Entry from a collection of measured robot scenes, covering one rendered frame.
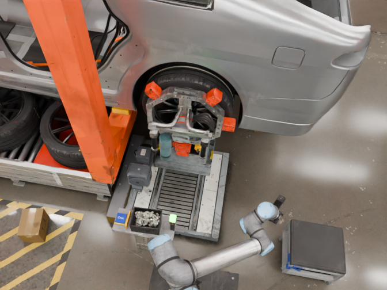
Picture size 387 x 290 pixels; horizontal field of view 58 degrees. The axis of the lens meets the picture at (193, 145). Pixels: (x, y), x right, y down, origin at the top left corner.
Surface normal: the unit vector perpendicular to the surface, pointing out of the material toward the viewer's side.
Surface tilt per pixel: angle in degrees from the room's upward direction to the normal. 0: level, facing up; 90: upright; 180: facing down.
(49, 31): 90
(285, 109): 90
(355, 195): 0
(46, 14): 90
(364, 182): 0
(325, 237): 0
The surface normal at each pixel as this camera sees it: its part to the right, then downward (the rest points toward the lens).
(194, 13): -0.14, 0.68
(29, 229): 0.05, -0.55
